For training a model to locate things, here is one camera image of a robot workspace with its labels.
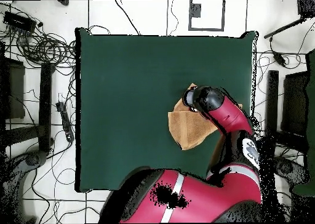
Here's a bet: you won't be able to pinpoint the orange terry towel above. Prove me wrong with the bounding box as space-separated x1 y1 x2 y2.
167 82 243 151

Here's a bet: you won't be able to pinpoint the black network switch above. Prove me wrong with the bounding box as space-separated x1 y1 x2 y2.
2 11 38 33

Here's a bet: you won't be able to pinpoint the tangled black cables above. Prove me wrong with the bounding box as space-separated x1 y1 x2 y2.
0 2 77 71

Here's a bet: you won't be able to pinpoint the black stand bar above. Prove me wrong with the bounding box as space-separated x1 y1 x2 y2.
38 62 56 153
266 70 279 134

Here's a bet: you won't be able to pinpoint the dark box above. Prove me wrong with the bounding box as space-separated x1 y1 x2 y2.
0 57 26 120
281 71 309 136

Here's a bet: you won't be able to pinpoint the grey square frame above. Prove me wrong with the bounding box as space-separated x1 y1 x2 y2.
188 0 226 32

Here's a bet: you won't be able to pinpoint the black tripod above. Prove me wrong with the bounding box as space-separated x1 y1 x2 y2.
263 0 315 39

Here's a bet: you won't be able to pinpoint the grey stand base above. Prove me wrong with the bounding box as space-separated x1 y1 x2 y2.
275 157 310 185
0 150 50 223

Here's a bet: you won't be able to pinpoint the long black cable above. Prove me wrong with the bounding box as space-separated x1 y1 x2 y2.
114 0 141 36

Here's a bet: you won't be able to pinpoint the black power strip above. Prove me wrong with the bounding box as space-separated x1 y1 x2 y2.
55 101 75 143

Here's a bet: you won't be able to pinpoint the black power adapter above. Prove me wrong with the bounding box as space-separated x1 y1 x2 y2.
269 36 287 68

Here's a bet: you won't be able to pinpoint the dark green tablecloth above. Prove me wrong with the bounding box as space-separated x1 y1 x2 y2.
75 28 258 193

